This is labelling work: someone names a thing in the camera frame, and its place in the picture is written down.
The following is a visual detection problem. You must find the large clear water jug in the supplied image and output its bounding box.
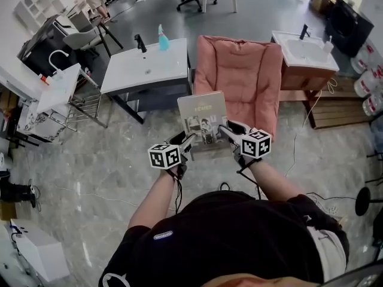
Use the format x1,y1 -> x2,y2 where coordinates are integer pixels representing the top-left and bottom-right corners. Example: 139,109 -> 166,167
350,43 -> 376,74
361,93 -> 383,117
354,67 -> 383,97

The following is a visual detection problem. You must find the pink cushioned armchair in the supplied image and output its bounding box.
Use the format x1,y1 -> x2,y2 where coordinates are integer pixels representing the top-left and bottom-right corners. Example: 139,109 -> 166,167
193,35 -> 284,143

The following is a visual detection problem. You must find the marble pattern counter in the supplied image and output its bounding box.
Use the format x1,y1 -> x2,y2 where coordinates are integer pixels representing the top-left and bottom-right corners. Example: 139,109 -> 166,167
0,66 -> 71,145

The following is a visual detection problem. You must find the person's right forearm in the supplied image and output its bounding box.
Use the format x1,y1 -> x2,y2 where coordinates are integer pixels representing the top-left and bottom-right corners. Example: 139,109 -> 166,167
248,158 -> 303,203

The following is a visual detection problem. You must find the white shelf unit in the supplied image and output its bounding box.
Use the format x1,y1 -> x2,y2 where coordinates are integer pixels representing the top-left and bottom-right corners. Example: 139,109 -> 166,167
13,0 -> 65,35

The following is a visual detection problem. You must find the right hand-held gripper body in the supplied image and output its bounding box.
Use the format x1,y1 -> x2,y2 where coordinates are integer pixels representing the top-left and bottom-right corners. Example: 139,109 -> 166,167
231,128 -> 273,167

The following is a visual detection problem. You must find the black washing machine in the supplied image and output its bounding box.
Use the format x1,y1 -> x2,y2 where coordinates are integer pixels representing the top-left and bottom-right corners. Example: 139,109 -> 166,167
324,0 -> 375,58

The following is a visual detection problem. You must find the person's black t-shirt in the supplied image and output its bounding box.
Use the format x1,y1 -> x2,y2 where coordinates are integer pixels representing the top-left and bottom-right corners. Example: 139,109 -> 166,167
98,190 -> 350,287

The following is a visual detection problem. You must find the white sink dark vanity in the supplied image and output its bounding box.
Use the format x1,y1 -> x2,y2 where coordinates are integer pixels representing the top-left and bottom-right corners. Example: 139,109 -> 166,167
100,37 -> 193,125

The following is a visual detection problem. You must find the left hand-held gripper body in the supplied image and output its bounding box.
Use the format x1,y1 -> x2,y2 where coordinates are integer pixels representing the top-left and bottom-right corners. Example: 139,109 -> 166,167
147,143 -> 190,180

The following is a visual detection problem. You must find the wooden slat bench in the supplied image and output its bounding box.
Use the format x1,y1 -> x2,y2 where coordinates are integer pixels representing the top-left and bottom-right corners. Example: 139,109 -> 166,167
311,76 -> 373,130

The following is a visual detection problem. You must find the black floor fan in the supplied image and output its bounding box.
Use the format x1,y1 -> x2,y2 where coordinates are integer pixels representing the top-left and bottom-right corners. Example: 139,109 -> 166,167
355,187 -> 383,217

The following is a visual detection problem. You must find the grey fabric strap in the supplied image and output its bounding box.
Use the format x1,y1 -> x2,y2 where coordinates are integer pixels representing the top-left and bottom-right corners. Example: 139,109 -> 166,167
306,225 -> 348,280

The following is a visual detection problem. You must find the white floor cabinet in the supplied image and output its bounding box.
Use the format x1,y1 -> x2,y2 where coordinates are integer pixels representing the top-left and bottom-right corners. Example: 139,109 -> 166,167
10,218 -> 70,282

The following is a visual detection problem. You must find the magazine with cover photos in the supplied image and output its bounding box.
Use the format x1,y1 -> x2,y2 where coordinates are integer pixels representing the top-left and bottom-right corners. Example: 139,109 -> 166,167
177,90 -> 233,161

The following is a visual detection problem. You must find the person's left forearm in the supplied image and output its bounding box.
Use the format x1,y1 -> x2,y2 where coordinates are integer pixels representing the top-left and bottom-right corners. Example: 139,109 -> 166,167
128,169 -> 177,230

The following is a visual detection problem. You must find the steel frame sink table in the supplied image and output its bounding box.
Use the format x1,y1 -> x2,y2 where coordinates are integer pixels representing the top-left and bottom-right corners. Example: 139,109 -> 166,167
35,49 -> 108,134

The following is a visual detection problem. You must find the grey shell chair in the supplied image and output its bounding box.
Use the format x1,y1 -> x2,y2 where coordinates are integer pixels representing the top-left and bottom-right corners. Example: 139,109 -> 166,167
62,22 -> 124,58

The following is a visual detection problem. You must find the wooden vanity white sink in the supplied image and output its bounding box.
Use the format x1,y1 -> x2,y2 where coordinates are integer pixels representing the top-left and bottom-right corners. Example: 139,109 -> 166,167
270,30 -> 341,130

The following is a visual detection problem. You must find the teal spray bottle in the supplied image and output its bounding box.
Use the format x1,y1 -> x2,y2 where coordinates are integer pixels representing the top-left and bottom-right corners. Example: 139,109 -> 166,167
157,24 -> 170,52

